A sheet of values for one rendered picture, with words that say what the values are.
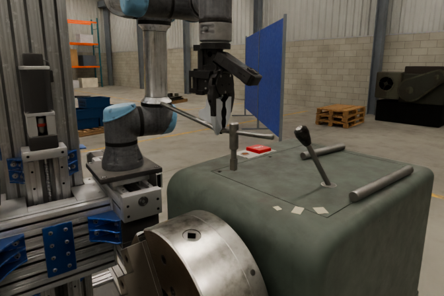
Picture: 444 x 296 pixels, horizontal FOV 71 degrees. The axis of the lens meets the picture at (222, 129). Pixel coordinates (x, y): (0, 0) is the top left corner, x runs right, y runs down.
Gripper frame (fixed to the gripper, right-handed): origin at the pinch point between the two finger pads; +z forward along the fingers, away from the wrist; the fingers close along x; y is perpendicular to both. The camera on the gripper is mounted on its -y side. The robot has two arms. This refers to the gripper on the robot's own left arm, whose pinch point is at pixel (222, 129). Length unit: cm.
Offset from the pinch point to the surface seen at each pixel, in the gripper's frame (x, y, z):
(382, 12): -1009, 104, -159
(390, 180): -18.1, -35.3, 10.7
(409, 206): -22.5, -40.0, 17.9
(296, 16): -1110, 404, -179
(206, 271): 25.2, -13.9, 17.4
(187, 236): 21.4, -6.9, 15.3
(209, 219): 15.4, -7.4, 14.4
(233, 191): 4.7, -6.4, 12.8
